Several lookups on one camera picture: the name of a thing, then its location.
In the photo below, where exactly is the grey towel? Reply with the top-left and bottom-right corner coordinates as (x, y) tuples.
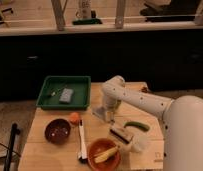
(92, 107), (105, 120)

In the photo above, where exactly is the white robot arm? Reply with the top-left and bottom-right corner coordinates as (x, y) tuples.
(102, 76), (203, 171)

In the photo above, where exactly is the orange bowl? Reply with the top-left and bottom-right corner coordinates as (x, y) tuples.
(87, 138), (121, 171)

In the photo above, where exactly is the purple bowl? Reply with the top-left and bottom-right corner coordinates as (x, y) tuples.
(44, 118), (71, 145)

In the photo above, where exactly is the dark wooden brush block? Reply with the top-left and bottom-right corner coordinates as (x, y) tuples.
(110, 127), (133, 144)

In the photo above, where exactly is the green cucumber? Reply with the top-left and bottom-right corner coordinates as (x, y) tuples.
(124, 121), (150, 132)

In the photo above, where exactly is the orange ball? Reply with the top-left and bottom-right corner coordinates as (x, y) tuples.
(69, 112), (81, 125)

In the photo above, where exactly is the brown grape bunch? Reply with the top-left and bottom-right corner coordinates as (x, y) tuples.
(140, 87), (149, 93)

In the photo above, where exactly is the white plastic cup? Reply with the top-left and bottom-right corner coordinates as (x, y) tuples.
(131, 134), (150, 153)

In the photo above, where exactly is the yellow corn cob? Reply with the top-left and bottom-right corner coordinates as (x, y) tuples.
(94, 146), (119, 163)

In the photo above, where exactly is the grey sponge block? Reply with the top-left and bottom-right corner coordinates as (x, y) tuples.
(59, 88), (74, 103)

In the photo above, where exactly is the green plastic tray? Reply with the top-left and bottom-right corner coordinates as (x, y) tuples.
(36, 76), (91, 110)

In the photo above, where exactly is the black stand pole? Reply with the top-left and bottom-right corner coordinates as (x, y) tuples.
(3, 123), (20, 171)

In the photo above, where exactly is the white bottle on green base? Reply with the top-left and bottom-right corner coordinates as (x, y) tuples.
(72, 0), (102, 25)

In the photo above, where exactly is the small green-handled tool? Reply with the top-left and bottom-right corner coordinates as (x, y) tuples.
(47, 88), (63, 98)

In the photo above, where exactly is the wooden post right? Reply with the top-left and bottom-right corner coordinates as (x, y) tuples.
(115, 0), (126, 29)

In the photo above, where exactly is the wooden post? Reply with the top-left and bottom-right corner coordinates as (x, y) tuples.
(51, 0), (67, 31)
(115, 0), (126, 29)

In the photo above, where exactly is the wooden post left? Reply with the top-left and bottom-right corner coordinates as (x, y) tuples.
(51, 0), (67, 31)

